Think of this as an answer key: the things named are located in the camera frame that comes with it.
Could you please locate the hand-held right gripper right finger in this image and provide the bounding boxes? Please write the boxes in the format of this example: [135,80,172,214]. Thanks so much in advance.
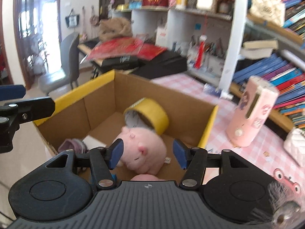
[173,139,260,189]

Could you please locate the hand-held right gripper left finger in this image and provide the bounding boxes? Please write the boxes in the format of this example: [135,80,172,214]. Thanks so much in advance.
[45,139,124,189]

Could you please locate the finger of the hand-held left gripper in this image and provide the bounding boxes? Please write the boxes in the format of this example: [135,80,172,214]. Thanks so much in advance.
[0,85,56,153]

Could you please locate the white charger adapter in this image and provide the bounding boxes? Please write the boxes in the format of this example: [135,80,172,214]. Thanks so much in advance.
[82,135,108,148]

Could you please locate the pink pig plush toy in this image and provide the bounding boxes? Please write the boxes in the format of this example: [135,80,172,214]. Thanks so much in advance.
[112,126,167,181]

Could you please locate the yellow cardboard box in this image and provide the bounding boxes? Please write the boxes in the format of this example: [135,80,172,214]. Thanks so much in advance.
[33,70,218,182]

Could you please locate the small teal toy car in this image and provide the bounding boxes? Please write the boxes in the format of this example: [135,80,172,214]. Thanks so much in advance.
[58,138,88,154]

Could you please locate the yellow tape roll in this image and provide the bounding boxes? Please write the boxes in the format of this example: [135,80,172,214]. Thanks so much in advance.
[123,98,170,135]

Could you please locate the grey chair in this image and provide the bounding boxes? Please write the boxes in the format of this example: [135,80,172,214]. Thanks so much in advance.
[38,32,80,94]

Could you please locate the pink cylindrical dispenser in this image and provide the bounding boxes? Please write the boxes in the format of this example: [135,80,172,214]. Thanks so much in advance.
[226,76,279,148]

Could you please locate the pink checked printed tablecloth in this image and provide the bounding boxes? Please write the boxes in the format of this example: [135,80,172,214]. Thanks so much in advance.
[151,73,305,220]

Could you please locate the electric keyboard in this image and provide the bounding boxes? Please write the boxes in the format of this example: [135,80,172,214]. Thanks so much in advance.
[78,38,103,79]

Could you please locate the black ribbed case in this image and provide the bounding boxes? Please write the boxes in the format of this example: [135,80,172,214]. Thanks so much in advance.
[131,50,187,79]

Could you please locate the hanging dark tote bag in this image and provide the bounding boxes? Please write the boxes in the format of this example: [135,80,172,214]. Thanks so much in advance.
[65,9,80,29]

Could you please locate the white pen holder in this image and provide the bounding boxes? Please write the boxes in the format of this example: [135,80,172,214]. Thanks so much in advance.
[207,40,227,75]

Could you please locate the red tassel ornament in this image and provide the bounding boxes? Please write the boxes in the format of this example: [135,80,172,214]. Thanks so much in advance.
[194,12,208,68]

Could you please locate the brown crumpled cloth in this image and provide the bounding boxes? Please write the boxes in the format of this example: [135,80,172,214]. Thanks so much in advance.
[98,18,132,41]

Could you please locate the white quilted pouch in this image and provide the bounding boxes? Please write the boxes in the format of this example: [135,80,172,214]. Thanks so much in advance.
[283,128,305,167]

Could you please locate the row of colourful books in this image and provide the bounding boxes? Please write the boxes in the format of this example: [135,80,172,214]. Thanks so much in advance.
[232,54,305,127]

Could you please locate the white wooden bookshelf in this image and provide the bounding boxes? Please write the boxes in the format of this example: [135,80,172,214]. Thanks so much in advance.
[112,0,305,134]

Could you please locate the thick lying book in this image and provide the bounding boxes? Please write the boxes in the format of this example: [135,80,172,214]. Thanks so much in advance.
[241,39,279,59]

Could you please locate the white rolled paper tube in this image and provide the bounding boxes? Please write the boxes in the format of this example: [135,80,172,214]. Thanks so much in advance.
[278,50,305,69]

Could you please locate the brown glass bottle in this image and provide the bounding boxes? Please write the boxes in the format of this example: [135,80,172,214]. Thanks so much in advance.
[218,0,230,13]

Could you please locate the cream quilted handbag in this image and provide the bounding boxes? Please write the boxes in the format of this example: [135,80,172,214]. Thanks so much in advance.
[250,0,286,27]

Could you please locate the row of leaning books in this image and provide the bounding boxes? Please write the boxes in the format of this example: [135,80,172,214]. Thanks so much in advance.
[282,0,305,39]

